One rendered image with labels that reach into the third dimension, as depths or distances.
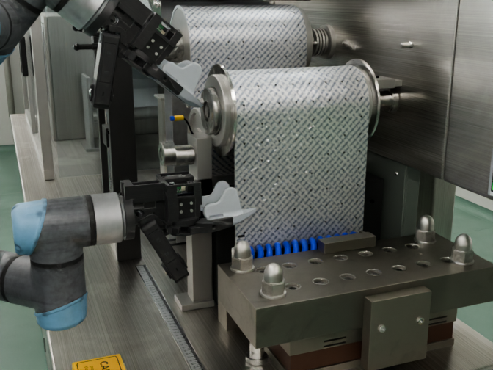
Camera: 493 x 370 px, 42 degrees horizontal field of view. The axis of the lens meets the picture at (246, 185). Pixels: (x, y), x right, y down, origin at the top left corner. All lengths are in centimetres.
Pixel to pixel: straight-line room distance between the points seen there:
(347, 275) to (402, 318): 10
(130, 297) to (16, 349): 179
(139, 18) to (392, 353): 61
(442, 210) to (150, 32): 73
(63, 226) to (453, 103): 61
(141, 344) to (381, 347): 37
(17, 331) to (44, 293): 213
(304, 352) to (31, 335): 221
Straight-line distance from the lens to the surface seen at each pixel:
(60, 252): 94
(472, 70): 102
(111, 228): 94
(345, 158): 108
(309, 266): 100
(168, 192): 94
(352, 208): 111
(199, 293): 115
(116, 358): 98
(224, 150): 102
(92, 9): 96
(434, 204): 139
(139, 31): 99
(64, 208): 94
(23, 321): 317
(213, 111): 100
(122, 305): 118
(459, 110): 104
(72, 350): 106
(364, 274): 98
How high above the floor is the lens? 143
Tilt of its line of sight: 16 degrees down
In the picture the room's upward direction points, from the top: straight up
